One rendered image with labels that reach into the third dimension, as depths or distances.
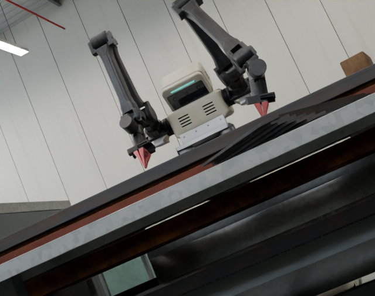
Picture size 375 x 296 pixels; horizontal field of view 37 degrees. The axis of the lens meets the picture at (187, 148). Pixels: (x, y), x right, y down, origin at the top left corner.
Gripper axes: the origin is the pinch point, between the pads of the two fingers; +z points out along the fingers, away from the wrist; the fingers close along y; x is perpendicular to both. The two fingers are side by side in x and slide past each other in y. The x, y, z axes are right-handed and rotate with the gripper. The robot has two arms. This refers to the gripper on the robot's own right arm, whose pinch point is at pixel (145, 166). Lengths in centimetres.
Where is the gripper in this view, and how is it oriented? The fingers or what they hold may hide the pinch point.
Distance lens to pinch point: 221.3
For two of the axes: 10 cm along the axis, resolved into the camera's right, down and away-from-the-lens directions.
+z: 2.3, 7.9, -5.6
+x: 4.4, 4.3, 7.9
